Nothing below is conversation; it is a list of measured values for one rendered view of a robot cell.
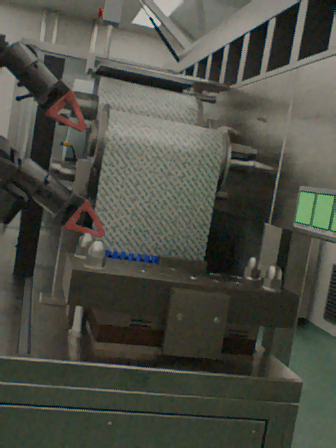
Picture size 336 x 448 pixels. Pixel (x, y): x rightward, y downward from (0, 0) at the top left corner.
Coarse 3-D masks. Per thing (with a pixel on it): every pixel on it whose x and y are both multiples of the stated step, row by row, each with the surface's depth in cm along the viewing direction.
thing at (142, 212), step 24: (120, 168) 110; (120, 192) 110; (144, 192) 111; (168, 192) 112; (192, 192) 113; (120, 216) 111; (144, 216) 112; (168, 216) 113; (192, 216) 114; (96, 240) 110; (120, 240) 111; (144, 240) 112; (168, 240) 113; (192, 240) 115
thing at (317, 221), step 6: (318, 198) 90; (324, 198) 88; (330, 198) 86; (318, 204) 89; (324, 204) 87; (330, 204) 86; (318, 210) 89; (324, 210) 87; (330, 210) 85; (318, 216) 89; (324, 216) 87; (318, 222) 88; (324, 222) 87; (324, 228) 86
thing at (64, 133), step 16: (80, 64) 206; (64, 80) 205; (80, 80) 206; (32, 112) 204; (64, 112) 206; (32, 128) 204; (64, 128) 207; (16, 144) 251; (80, 144) 209; (64, 160) 208; (16, 224) 207; (48, 224) 210
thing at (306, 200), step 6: (300, 198) 95; (306, 198) 93; (312, 198) 91; (300, 204) 95; (306, 204) 93; (312, 204) 91; (300, 210) 95; (306, 210) 93; (300, 216) 95; (306, 216) 93; (306, 222) 92
